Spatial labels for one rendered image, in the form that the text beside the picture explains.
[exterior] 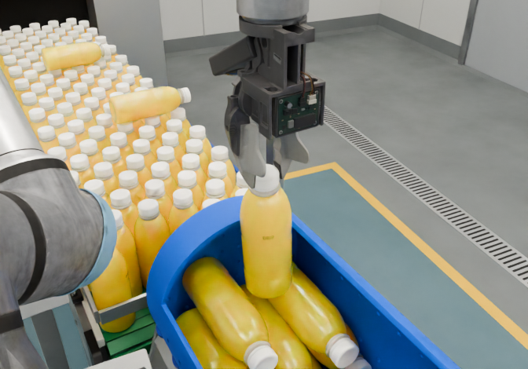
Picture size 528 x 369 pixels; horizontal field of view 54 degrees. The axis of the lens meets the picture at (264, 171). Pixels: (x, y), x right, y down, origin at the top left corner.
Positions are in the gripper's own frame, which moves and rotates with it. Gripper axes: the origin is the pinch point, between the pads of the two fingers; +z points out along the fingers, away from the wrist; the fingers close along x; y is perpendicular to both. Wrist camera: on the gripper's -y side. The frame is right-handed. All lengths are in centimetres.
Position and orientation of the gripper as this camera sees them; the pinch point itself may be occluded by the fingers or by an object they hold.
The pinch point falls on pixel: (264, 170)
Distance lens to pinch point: 65.6
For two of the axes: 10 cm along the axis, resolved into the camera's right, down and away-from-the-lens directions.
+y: 5.1, 4.4, -7.4
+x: 8.6, -2.7, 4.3
